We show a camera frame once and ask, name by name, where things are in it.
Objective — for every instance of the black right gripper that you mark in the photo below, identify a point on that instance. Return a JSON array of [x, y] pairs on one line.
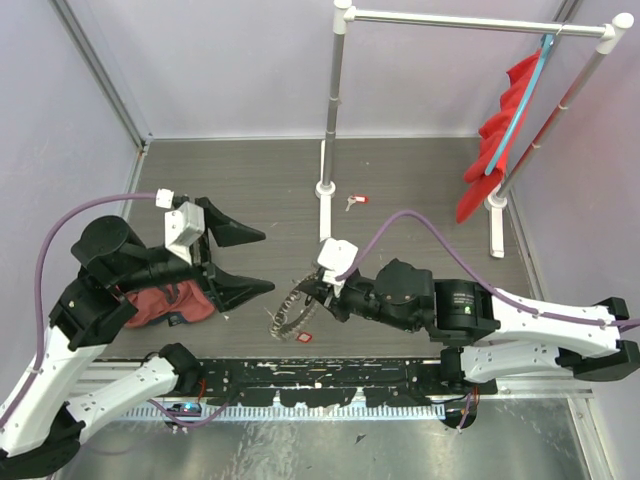
[[321, 291]]

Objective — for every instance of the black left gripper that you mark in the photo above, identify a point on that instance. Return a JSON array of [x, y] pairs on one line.
[[230, 289]]

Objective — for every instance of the key with red tag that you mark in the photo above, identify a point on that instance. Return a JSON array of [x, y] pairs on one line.
[[304, 337], [355, 199]]

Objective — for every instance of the metal disc with keyrings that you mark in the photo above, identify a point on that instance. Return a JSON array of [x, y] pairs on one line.
[[295, 311]]

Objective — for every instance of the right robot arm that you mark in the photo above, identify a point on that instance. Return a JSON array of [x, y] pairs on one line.
[[486, 335]]

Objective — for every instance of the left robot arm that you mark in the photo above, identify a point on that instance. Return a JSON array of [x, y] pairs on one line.
[[43, 426]]

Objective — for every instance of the red cloth on hanger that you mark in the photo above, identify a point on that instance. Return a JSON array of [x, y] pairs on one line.
[[492, 133]]

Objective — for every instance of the blue clothes hanger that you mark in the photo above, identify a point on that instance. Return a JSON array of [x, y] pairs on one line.
[[546, 47]]

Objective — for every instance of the white clothes rack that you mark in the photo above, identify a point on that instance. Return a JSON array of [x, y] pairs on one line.
[[344, 12]]

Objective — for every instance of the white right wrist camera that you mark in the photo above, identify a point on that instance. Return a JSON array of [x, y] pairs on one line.
[[335, 257]]

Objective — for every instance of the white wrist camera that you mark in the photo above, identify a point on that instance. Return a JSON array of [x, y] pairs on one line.
[[184, 223], [335, 257]]

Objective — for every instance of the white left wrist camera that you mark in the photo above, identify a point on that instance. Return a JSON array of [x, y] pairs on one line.
[[184, 223]]

